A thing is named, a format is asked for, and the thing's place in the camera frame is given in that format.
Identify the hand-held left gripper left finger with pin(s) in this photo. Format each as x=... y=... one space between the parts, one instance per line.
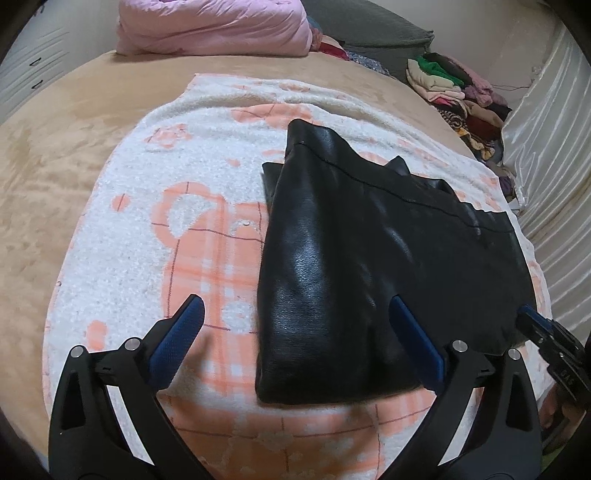
x=178 y=332

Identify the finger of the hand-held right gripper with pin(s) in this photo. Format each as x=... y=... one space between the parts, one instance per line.
x=534 y=319

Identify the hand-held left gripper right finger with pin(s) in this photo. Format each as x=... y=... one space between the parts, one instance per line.
x=415 y=341

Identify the black leather jacket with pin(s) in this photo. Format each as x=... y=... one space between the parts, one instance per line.
x=351 y=258

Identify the pile of folded clothes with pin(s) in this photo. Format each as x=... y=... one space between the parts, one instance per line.
x=461 y=97

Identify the crumpled colourful clothes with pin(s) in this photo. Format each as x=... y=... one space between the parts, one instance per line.
x=341 y=50

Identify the person's right hand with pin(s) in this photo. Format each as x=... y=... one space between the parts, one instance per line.
x=554 y=410

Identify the white and orange fleece blanket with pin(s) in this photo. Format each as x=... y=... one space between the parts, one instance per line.
x=161 y=258

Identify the beige bed sheet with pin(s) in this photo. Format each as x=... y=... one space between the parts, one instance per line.
x=69 y=161

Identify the white wardrobe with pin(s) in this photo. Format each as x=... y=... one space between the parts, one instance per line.
x=32 y=64

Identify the pink quilted duvet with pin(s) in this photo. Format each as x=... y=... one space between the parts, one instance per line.
x=207 y=27

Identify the dark grey cushion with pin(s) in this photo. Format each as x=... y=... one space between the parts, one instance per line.
x=369 y=27

